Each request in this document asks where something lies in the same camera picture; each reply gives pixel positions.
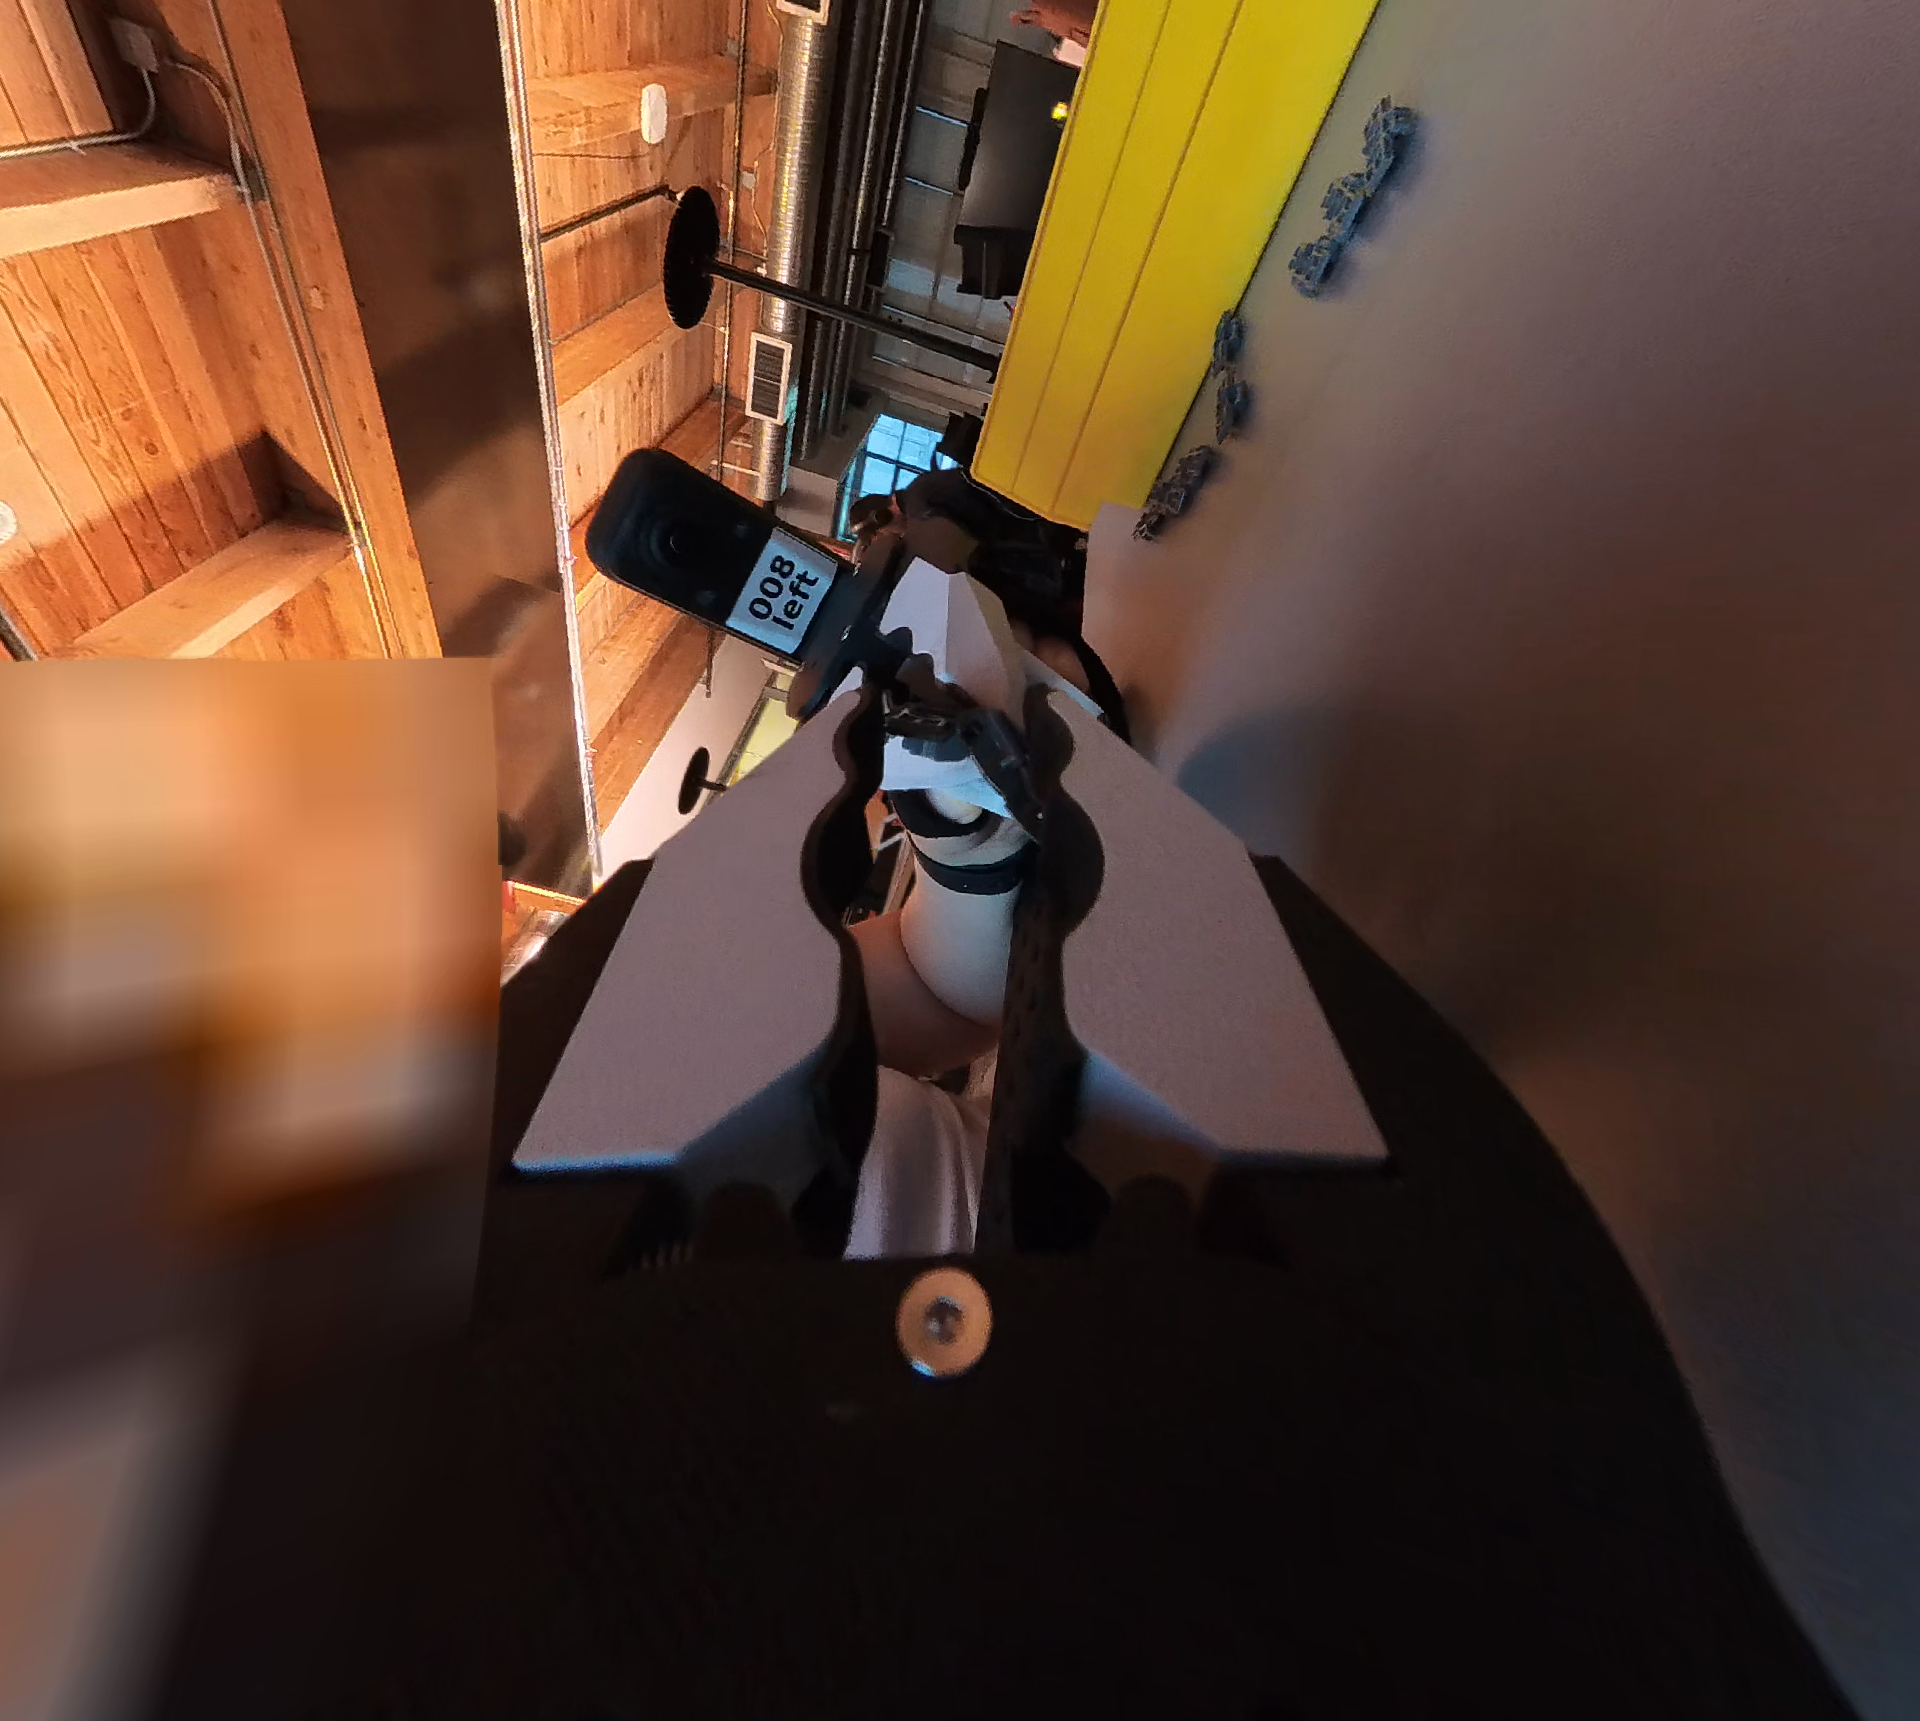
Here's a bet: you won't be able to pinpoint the person's left forearm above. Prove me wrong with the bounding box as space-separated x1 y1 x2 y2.
856 916 998 1083

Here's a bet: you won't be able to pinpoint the scattered loose track links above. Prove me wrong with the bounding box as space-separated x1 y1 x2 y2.
1132 96 1418 546

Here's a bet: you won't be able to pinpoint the silver ventilation duct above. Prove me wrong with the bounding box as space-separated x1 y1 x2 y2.
743 0 915 508

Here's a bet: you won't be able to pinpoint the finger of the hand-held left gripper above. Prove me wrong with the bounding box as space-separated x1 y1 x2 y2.
882 739 1039 816
873 558 1039 712

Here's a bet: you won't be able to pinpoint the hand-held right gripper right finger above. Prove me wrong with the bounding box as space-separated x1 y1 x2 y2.
1018 684 1391 1256

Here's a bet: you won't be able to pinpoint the grey desk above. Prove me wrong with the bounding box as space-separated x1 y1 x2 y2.
1080 0 1920 1694

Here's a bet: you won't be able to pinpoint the small bright window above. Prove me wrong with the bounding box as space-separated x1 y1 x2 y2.
840 406 962 522

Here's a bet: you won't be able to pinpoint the yellow plastic bin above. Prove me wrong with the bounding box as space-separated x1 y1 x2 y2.
967 0 1452 525

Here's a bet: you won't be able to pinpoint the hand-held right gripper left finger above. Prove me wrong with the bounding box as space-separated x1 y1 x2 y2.
509 678 887 1256

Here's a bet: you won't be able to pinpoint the grey toy track chain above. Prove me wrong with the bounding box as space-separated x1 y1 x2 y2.
970 702 1087 1256

